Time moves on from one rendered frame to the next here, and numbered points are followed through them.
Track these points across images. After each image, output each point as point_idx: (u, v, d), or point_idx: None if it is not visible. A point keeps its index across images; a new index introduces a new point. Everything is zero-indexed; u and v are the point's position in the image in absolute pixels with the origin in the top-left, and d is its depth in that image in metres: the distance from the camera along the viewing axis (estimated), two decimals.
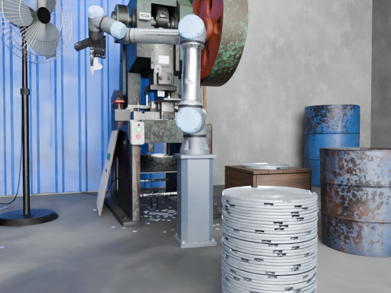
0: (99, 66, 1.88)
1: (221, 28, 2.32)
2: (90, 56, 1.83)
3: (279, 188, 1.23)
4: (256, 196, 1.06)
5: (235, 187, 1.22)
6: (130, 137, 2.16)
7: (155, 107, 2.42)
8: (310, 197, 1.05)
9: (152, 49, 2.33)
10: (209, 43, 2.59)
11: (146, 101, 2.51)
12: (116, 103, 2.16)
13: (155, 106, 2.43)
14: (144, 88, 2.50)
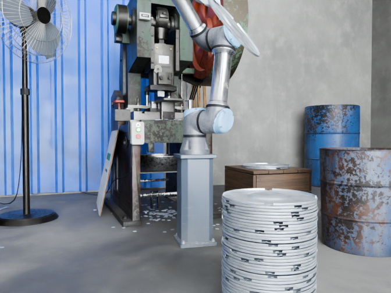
0: None
1: None
2: None
3: (248, 37, 1.46)
4: (224, 18, 1.29)
5: (223, 7, 1.42)
6: (130, 137, 2.16)
7: (155, 107, 2.42)
8: None
9: (152, 49, 2.33)
10: (212, 17, 2.53)
11: (146, 101, 2.51)
12: (116, 103, 2.16)
13: (155, 106, 2.43)
14: (144, 88, 2.50)
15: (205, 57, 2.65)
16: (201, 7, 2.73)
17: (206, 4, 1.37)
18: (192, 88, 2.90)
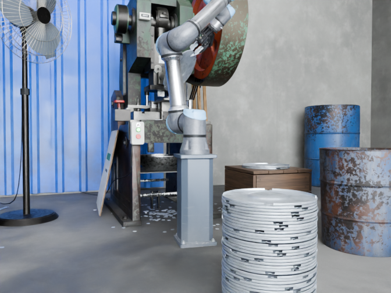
0: (191, 45, 2.10)
1: None
2: (196, 38, 2.14)
3: None
4: (186, 70, 2.22)
5: (187, 50, 2.08)
6: (130, 137, 2.16)
7: (155, 107, 2.42)
8: None
9: (152, 49, 2.33)
10: None
11: (146, 101, 2.51)
12: (116, 103, 2.16)
13: (155, 106, 2.43)
14: (144, 88, 2.50)
15: None
16: None
17: (197, 54, 2.14)
18: (192, 88, 2.90)
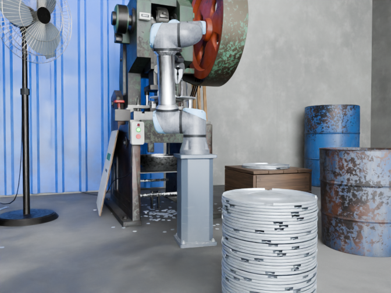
0: None
1: (192, 64, 2.81)
2: (184, 67, 2.16)
3: None
4: (179, 98, 2.29)
5: (189, 96, 2.14)
6: (130, 137, 2.16)
7: (155, 107, 2.42)
8: None
9: (152, 49, 2.33)
10: None
11: (146, 101, 2.51)
12: (116, 103, 2.16)
13: (155, 106, 2.43)
14: (144, 88, 2.50)
15: (218, 10, 2.44)
16: (202, 63, 2.71)
17: None
18: (192, 88, 2.90)
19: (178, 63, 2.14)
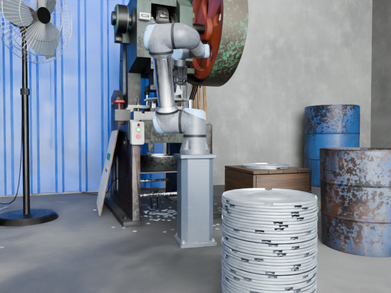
0: (180, 92, 2.21)
1: (221, 11, 2.31)
2: (174, 85, 2.16)
3: None
4: None
5: (182, 98, 2.28)
6: (130, 137, 2.16)
7: (155, 107, 2.42)
8: (148, 101, 2.40)
9: None
10: (210, 40, 2.56)
11: (146, 101, 2.51)
12: (116, 103, 2.16)
13: (155, 106, 2.43)
14: (144, 88, 2.50)
15: None
16: (220, 4, 2.41)
17: None
18: (192, 88, 2.90)
19: (173, 80, 2.18)
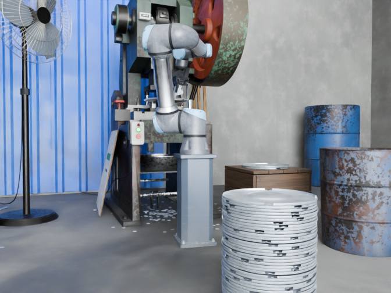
0: (181, 92, 2.22)
1: (219, 40, 2.35)
2: (177, 85, 2.16)
3: None
4: None
5: (182, 98, 2.29)
6: (130, 137, 2.16)
7: (155, 107, 2.42)
8: (148, 101, 2.40)
9: None
10: None
11: (146, 101, 2.51)
12: (116, 103, 2.16)
13: (155, 106, 2.43)
14: (144, 88, 2.50)
15: (201, 14, 2.73)
16: None
17: None
18: (192, 88, 2.90)
19: (174, 80, 2.18)
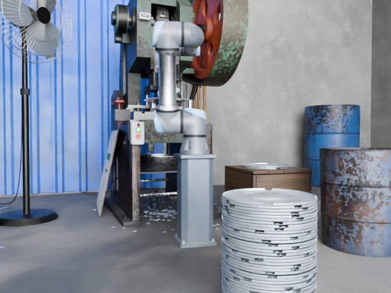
0: None
1: (221, 7, 2.32)
2: None
3: (186, 100, 2.34)
4: None
5: (179, 102, 2.49)
6: (130, 137, 2.16)
7: (155, 107, 2.42)
8: (159, 99, 2.25)
9: (152, 49, 2.33)
10: (211, 39, 2.55)
11: (146, 101, 2.51)
12: (116, 103, 2.16)
13: (155, 106, 2.43)
14: (144, 88, 2.50)
15: None
16: (220, 2, 2.42)
17: None
18: (192, 88, 2.90)
19: None
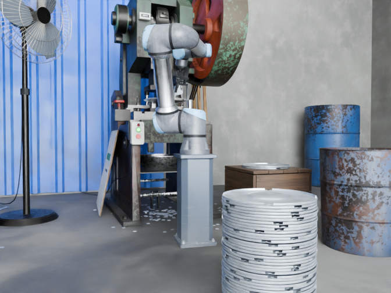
0: (180, 92, 2.22)
1: (221, 24, 2.32)
2: (176, 85, 2.16)
3: (186, 100, 2.34)
4: None
5: (179, 102, 2.49)
6: (130, 137, 2.16)
7: (155, 107, 2.42)
8: None
9: None
10: (209, 43, 2.59)
11: (146, 101, 2.51)
12: (116, 103, 2.16)
13: (155, 106, 2.43)
14: (144, 88, 2.50)
15: (198, 22, 2.77)
16: None
17: None
18: (192, 88, 2.90)
19: (174, 80, 2.18)
